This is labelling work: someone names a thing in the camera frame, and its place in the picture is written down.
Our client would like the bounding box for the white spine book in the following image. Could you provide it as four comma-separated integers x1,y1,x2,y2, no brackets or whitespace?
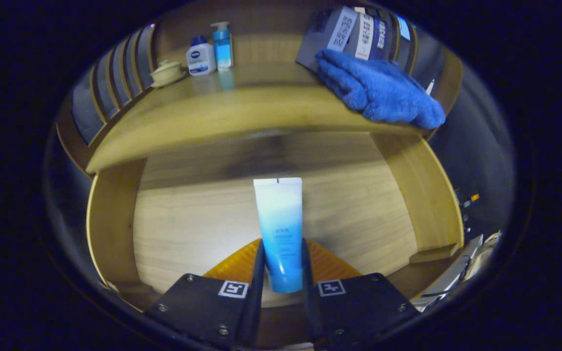
354,12,375,61

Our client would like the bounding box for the dark blue book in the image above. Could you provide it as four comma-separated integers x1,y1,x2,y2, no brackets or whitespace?
373,17,389,61

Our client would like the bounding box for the white blue-capped lotion bottle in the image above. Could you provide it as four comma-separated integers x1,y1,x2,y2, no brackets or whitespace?
186,35,217,77

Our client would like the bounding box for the black backdrop cloth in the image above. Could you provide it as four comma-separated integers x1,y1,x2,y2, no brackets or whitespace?
47,19,513,244

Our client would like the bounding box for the beige lidded teacup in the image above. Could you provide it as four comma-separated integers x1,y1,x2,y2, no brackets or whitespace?
149,59,187,89

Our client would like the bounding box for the wooden countertop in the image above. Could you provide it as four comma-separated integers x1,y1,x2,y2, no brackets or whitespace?
86,63,438,174

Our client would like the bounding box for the blue pump bottle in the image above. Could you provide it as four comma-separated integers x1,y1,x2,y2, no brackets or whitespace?
211,21,234,72

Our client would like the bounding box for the folded blue towel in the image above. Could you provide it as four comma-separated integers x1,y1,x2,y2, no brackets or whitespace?
315,49,446,130

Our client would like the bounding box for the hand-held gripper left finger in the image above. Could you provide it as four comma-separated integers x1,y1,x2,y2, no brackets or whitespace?
145,239,266,349

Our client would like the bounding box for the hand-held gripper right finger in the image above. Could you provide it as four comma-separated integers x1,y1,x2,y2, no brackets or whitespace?
301,238,421,349

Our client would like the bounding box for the blue white squeeze tube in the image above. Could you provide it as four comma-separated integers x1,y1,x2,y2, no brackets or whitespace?
253,177,304,293

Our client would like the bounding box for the wooden drawer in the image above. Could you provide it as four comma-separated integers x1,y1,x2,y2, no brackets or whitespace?
86,131,465,342

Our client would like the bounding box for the black orange device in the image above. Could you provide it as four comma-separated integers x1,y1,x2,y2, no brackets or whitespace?
457,192,482,230

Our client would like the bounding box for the grey book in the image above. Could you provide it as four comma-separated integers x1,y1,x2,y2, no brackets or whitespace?
296,6,360,74

